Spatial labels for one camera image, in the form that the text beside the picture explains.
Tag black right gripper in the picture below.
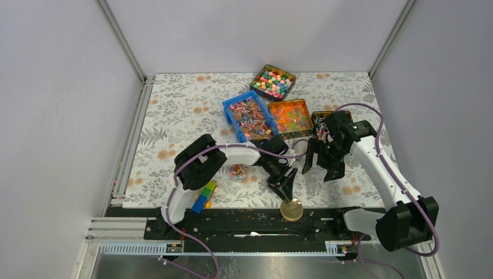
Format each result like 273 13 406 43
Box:
301 137 348 183

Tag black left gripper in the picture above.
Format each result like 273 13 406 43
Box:
263 156 298 202

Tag gold round jar lid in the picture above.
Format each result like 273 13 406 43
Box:
280 199 303 221

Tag clear glass jar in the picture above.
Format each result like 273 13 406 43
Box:
227 164 249 183

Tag blue plastic bin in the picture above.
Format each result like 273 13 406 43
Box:
222 91 279 142

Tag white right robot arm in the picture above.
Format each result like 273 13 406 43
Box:
302 110 440 256

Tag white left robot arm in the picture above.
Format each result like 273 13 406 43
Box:
158 134 299 239

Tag gold tin with gummy candies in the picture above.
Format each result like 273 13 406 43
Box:
267 99 314 140

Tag dark tin with pastel candies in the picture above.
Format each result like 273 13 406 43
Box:
249 65 296 102

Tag gold tin with lollipops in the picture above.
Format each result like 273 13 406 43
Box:
311 110 353 142

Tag colourful toy brick stack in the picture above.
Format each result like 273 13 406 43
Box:
191 180 217 214

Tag floral patterned table mat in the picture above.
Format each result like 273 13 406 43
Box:
123 72 383 209

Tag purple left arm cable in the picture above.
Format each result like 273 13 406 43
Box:
165 139 309 279

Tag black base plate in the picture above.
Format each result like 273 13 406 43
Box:
144 208 362 242

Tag grey cable duct rail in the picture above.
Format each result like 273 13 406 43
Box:
99 241 356 257

